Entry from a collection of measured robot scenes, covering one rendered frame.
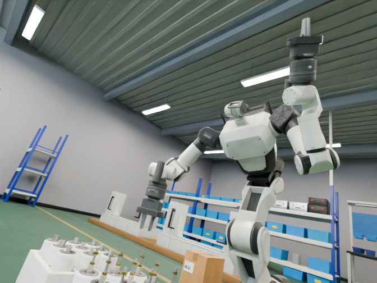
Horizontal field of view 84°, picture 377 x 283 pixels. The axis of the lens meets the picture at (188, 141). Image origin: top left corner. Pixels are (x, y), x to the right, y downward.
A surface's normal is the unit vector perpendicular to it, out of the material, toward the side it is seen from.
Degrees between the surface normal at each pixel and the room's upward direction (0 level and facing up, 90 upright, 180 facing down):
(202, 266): 90
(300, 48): 123
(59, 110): 90
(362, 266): 90
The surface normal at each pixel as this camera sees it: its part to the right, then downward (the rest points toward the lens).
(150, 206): -0.16, -0.39
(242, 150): -0.37, 0.52
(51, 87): 0.73, -0.08
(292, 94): -0.89, 0.15
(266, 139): 0.28, 0.16
